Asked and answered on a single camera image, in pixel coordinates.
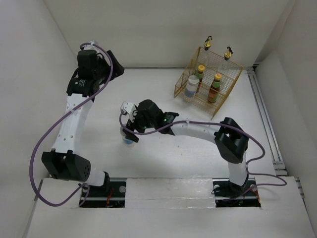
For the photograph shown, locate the glass oil bottle dark liquid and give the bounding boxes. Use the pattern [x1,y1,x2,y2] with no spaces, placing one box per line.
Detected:
[199,36,212,66]

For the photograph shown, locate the aluminium side rail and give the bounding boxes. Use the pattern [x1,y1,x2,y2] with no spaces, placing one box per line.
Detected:
[246,67,288,177]

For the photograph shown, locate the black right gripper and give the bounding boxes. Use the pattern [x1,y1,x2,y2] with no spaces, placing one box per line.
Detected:
[123,108,157,143]

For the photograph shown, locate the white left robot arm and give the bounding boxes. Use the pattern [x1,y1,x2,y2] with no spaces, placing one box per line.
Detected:
[42,49,124,197]

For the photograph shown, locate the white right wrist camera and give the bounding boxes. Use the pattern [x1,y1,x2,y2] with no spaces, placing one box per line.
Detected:
[120,102,136,115]

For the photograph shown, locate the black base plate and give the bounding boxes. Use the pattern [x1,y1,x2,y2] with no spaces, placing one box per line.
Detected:
[211,178,261,208]
[79,178,127,208]

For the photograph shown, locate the clear glass oil bottle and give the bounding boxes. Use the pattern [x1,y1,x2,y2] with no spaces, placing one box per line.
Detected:
[219,46,233,72]

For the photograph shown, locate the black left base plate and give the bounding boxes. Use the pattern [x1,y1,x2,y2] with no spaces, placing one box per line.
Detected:
[79,178,127,208]

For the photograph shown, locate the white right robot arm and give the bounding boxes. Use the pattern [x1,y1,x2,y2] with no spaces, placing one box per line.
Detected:
[120,99,249,198]

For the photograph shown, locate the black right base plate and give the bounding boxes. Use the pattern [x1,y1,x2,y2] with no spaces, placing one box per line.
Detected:
[211,178,261,208]

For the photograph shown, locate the spice jar silver lid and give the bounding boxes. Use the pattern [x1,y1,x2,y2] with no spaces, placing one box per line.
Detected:
[185,75,200,98]
[120,127,134,147]

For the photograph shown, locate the brown sauce bottle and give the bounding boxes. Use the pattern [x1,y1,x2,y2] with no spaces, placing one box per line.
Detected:
[195,64,206,88]
[208,73,222,103]

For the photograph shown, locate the gold wire basket rack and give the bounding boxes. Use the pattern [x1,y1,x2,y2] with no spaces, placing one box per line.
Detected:
[174,47,243,117]

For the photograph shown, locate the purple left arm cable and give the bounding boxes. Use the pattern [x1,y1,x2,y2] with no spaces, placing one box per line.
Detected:
[29,42,114,207]

